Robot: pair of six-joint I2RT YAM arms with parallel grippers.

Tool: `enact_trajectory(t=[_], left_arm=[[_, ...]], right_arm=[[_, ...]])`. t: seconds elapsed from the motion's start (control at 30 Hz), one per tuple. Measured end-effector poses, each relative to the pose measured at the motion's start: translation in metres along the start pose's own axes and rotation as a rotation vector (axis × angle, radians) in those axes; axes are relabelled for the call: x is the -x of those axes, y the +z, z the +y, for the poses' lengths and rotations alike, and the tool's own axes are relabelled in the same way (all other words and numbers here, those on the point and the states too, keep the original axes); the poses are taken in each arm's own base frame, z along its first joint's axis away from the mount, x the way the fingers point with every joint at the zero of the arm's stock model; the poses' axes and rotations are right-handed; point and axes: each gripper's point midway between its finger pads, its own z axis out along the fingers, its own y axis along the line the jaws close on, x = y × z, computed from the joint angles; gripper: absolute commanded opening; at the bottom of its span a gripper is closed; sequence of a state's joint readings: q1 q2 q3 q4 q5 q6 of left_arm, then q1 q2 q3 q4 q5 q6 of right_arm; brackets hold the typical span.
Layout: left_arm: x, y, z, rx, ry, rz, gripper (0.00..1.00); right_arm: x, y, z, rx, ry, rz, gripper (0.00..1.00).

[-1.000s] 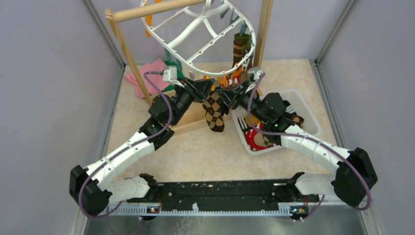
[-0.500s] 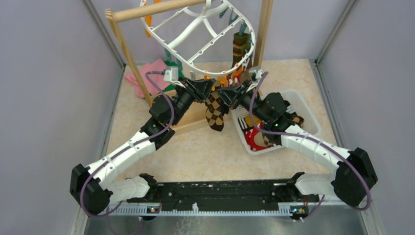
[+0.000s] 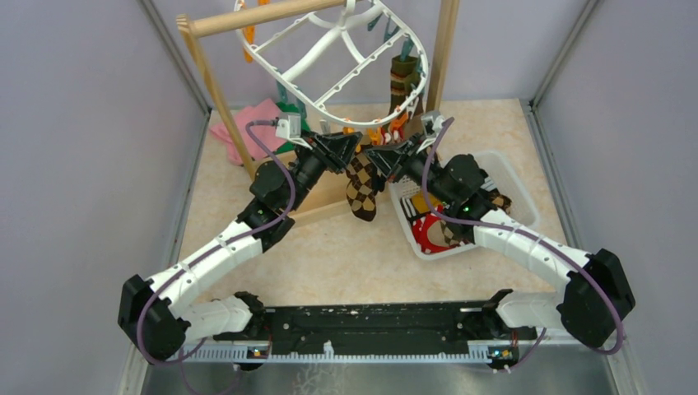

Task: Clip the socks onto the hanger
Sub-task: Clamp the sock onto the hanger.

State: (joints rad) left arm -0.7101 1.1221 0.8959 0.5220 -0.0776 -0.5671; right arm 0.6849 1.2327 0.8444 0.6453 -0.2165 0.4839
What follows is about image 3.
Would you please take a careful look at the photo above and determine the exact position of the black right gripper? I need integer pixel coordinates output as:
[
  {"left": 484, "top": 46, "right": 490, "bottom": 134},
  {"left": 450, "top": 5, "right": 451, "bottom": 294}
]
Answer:
[{"left": 364, "top": 132, "right": 455, "bottom": 207}]

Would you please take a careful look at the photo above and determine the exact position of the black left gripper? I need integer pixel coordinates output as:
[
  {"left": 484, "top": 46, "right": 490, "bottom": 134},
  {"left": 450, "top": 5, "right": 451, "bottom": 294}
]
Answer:
[{"left": 285, "top": 129, "right": 363, "bottom": 212}]

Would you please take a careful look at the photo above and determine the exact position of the brown argyle sock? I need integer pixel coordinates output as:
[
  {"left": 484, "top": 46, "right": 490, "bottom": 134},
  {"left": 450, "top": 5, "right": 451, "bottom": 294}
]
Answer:
[
  {"left": 488, "top": 191, "right": 513, "bottom": 214},
  {"left": 346, "top": 153, "right": 383, "bottom": 222}
]

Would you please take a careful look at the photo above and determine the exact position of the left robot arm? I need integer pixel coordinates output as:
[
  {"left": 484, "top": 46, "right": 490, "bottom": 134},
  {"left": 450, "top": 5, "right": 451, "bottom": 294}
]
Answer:
[{"left": 118, "top": 130, "right": 361, "bottom": 365}]

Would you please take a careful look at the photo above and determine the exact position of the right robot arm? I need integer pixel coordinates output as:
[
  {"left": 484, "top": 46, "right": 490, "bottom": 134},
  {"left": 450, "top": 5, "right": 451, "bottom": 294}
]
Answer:
[{"left": 365, "top": 139, "right": 636, "bottom": 354}]

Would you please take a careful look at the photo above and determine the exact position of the white clothes clip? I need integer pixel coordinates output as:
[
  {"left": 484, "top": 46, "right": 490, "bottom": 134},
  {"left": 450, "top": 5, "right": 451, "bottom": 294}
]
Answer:
[{"left": 319, "top": 119, "right": 331, "bottom": 135}]

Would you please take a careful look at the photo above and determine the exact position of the orange clothes clip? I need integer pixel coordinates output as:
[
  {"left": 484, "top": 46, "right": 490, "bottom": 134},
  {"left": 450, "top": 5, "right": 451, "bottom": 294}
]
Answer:
[{"left": 366, "top": 126, "right": 384, "bottom": 146}]

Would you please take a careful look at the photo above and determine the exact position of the wooden hanger rack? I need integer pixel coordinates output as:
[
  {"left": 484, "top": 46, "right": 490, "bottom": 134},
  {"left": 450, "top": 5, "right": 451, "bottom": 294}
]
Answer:
[{"left": 175, "top": 0, "right": 460, "bottom": 227}]

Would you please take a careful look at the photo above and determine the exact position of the teal clothes clip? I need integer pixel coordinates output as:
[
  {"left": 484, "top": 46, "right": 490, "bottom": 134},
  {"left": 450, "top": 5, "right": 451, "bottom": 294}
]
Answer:
[{"left": 277, "top": 81, "right": 293, "bottom": 105}]

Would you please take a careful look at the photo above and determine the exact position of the white round clip hanger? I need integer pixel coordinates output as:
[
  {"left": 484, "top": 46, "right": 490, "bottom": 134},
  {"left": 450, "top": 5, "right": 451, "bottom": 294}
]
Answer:
[{"left": 236, "top": 1, "right": 430, "bottom": 130}]

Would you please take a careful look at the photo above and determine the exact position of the orange clip at back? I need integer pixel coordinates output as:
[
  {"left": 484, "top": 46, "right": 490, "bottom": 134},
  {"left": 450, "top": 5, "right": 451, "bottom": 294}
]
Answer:
[{"left": 241, "top": 26, "right": 256, "bottom": 63}]

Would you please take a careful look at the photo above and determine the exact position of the navy white red hanging sock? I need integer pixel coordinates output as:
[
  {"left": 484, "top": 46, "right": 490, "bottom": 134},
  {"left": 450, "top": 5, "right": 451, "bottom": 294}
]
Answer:
[{"left": 380, "top": 112, "right": 409, "bottom": 145}]

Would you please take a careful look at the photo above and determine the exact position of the yellow sock in basket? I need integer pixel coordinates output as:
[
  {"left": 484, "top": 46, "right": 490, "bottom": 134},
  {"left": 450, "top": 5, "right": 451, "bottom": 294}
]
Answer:
[{"left": 410, "top": 193, "right": 440, "bottom": 214}]

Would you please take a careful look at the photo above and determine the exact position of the green cloth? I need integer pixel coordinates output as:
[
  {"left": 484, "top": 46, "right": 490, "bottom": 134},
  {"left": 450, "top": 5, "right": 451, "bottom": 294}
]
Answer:
[{"left": 273, "top": 102, "right": 306, "bottom": 154}]

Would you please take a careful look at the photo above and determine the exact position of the olive striped hanging sock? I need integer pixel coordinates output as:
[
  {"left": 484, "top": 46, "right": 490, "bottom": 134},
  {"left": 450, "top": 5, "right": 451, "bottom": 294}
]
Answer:
[{"left": 389, "top": 55, "right": 421, "bottom": 113}]

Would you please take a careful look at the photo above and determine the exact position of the pink cloth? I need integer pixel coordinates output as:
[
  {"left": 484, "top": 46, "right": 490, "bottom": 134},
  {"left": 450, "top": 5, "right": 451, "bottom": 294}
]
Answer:
[{"left": 209, "top": 98, "right": 285, "bottom": 165}]

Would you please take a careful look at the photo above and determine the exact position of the white plastic laundry basket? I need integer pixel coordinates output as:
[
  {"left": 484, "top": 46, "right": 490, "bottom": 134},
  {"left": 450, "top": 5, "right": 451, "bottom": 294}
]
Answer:
[{"left": 387, "top": 150, "right": 540, "bottom": 261}]

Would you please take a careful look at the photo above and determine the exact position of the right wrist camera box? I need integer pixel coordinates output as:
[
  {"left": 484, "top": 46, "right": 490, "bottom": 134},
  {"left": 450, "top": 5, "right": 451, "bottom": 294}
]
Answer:
[{"left": 420, "top": 110, "right": 445, "bottom": 150}]

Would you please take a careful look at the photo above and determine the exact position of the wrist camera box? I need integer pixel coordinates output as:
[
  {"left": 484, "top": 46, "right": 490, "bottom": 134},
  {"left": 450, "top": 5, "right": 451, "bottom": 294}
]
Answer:
[
  {"left": 275, "top": 113, "right": 302, "bottom": 144},
  {"left": 420, "top": 110, "right": 445, "bottom": 150}
]

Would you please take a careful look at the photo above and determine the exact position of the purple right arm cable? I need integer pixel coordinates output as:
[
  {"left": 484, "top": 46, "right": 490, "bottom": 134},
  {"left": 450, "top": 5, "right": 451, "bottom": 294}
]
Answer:
[{"left": 421, "top": 117, "right": 626, "bottom": 356}]

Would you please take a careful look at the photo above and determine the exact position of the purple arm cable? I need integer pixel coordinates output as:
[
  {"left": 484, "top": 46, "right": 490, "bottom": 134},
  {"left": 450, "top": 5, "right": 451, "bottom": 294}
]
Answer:
[
  {"left": 136, "top": 119, "right": 298, "bottom": 395},
  {"left": 421, "top": 117, "right": 626, "bottom": 356}
]

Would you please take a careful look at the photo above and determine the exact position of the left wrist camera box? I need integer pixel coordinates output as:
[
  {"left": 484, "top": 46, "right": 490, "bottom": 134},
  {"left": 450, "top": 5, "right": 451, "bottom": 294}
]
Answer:
[{"left": 275, "top": 113, "right": 302, "bottom": 144}]

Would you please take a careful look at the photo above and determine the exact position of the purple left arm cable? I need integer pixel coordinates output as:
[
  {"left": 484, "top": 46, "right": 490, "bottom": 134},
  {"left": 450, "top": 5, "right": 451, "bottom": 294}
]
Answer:
[{"left": 136, "top": 119, "right": 298, "bottom": 395}]

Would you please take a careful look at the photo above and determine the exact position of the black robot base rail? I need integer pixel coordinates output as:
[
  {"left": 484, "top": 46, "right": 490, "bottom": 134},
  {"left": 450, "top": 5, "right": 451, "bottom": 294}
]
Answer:
[{"left": 214, "top": 291, "right": 538, "bottom": 369}]

